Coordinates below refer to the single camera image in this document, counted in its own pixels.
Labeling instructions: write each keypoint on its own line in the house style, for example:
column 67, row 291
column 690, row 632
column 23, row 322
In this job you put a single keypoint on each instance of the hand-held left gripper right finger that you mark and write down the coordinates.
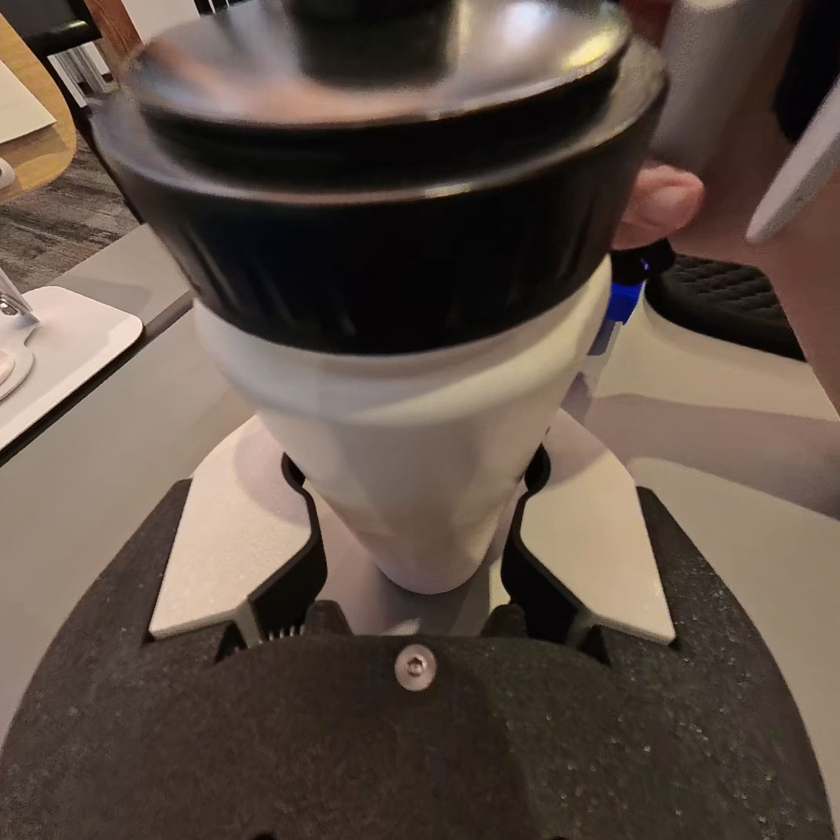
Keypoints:
column 597, row 544

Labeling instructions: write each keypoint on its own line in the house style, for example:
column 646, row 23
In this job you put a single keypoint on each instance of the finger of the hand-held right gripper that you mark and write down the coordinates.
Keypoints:
column 722, row 79

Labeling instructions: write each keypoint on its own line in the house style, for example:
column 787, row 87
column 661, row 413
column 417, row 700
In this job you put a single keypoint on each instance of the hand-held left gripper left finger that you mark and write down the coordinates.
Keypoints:
column 229, row 544

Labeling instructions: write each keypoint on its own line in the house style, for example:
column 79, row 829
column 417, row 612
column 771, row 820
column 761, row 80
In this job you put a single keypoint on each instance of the white bottle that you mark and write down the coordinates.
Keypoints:
column 407, row 446

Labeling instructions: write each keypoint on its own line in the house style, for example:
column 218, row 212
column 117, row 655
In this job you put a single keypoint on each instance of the black bottle lid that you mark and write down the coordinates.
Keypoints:
column 380, row 229

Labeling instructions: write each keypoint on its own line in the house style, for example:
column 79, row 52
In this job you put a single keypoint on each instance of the person's right hand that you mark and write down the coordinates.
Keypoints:
column 663, row 203

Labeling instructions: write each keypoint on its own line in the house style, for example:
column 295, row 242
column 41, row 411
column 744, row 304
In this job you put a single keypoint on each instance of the black wrist rest pad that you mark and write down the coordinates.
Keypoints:
column 728, row 308

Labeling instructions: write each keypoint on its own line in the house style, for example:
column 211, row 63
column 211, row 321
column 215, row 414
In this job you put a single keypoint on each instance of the white sign stand base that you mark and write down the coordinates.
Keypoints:
column 85, row 334

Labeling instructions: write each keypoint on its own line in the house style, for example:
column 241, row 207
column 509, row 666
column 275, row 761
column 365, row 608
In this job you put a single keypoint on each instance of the black stand leg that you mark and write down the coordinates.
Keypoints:
column 59, row 26

